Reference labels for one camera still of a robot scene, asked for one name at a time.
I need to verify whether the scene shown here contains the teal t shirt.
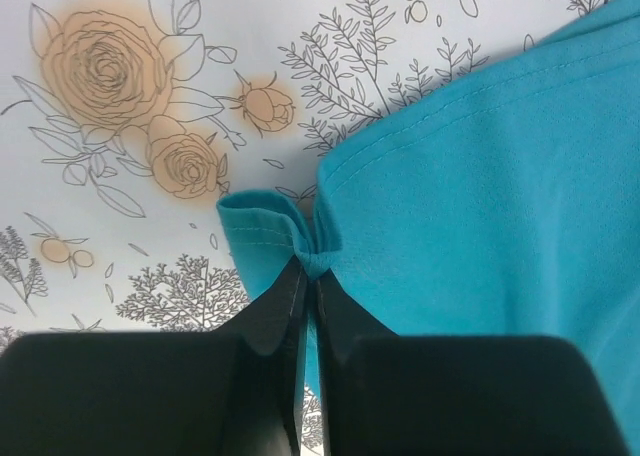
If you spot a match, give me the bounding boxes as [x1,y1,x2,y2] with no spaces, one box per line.
[215,0,640,402]

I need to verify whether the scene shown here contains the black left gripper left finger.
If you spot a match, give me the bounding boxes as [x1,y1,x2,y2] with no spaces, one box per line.
[1,260,306,455]

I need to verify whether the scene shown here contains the floral tablecloth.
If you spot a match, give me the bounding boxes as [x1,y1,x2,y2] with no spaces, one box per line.
[1,0,612,356]

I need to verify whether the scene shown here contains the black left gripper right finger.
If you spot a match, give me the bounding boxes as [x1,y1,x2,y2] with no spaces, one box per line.
[315,274,629,455]

